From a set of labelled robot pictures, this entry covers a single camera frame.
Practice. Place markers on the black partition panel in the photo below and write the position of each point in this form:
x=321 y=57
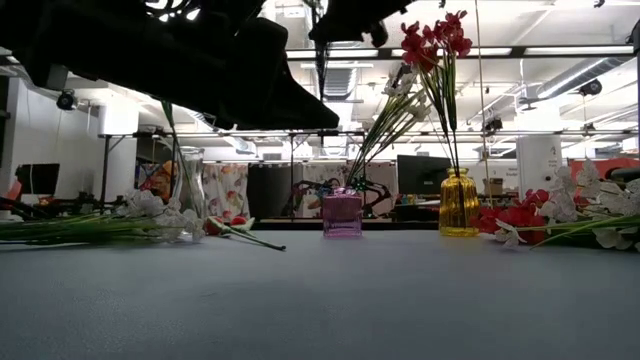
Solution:
x=270 y=190

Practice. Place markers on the black ceiling spotlight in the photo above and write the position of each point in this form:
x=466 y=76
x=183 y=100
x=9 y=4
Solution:
x=591 y=87
x=66 y=100

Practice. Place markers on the yellow glass vase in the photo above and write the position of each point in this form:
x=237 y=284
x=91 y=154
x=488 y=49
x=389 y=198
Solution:
x=457 y=205

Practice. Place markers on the blue table mat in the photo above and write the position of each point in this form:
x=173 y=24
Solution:
x=320 y=300

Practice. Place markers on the silver ceiling duct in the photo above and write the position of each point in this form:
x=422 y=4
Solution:
x=575 y=80

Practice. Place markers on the black monitor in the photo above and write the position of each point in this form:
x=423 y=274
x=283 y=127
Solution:
x=40 y=179
x=422 y=175

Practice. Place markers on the cardboard box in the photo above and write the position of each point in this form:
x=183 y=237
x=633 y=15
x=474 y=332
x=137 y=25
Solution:
x=494 y=186

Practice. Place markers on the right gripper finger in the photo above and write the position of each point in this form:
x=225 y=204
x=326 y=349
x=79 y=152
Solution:
x=360 y=20

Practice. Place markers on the orange partition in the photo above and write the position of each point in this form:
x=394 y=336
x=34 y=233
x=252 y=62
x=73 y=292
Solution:
x=607 y=164

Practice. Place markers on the clear glass vase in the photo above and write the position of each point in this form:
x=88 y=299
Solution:
x=192 y=170

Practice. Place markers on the black stand frame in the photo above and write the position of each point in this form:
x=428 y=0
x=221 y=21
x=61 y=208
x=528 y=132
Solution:
x=260 y=134

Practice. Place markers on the long ceiling light strip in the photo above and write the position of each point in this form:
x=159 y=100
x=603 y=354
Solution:
x=550 y=50

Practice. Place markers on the floral curtain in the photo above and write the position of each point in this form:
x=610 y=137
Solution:
x=225 y=190

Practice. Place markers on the pink glass vase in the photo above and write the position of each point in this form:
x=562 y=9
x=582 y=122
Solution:
x=342 y=215

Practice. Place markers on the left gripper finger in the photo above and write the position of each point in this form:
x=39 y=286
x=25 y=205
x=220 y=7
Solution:
x=265 y=95

